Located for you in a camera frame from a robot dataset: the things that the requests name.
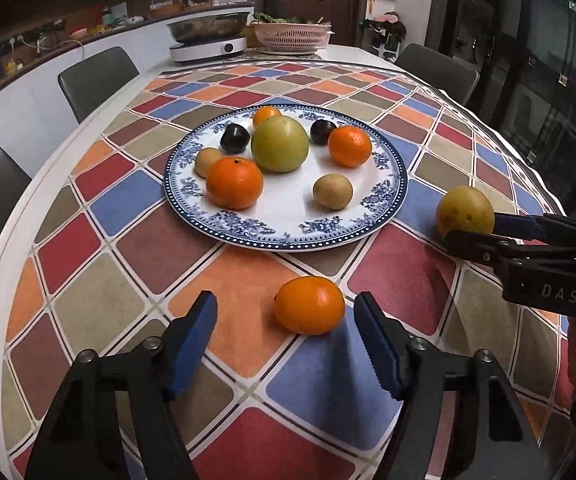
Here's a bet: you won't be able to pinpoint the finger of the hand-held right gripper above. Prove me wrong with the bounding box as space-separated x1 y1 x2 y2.
490 211 576 251
444 229 529 267

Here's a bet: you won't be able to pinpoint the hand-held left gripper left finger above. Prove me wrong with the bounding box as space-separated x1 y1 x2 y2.
24 290 219 480

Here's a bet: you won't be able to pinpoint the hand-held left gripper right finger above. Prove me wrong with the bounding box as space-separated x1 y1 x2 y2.
353 291 549 480

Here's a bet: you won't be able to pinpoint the yellow pear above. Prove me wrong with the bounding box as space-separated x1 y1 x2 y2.
436 185 496 241

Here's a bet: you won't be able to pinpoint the small brown kiwi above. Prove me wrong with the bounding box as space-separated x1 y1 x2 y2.
312 173 354 211
194 147 225 179

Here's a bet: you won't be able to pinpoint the blue patterned white plate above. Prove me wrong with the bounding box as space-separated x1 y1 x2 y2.
164 104 409 252

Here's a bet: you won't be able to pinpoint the green apple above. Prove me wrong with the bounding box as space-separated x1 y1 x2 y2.
251 114 310 174

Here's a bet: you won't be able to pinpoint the small orange mandarin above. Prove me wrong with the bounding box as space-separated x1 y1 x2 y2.
252 105 282 128

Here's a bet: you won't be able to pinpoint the colourful checked tablecloth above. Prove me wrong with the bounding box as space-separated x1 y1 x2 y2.
0 60 576 480

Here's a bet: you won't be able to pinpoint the glass sliding door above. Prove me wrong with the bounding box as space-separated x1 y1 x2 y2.
448 0 576 221

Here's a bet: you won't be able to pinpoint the dark plum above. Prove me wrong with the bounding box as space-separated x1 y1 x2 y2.
310 119 338 146
219 124 250 154

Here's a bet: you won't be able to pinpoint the dark clutter with pink piece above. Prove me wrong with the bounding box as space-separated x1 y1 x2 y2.
360 10 409 56

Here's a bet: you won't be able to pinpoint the pink colander basket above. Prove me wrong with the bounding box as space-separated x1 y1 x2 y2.
251 22 333 53

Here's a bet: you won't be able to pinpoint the white induction cooker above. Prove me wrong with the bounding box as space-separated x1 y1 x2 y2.
169 35 248 65

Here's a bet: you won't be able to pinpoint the leafy greens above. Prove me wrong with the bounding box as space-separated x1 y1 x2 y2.
253 12 330 26

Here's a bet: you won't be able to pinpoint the metal cooking pot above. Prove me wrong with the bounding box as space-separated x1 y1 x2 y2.
166 11 251 45

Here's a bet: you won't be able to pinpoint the wooden wall shelf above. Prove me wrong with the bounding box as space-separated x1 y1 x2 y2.
0 0 254 86

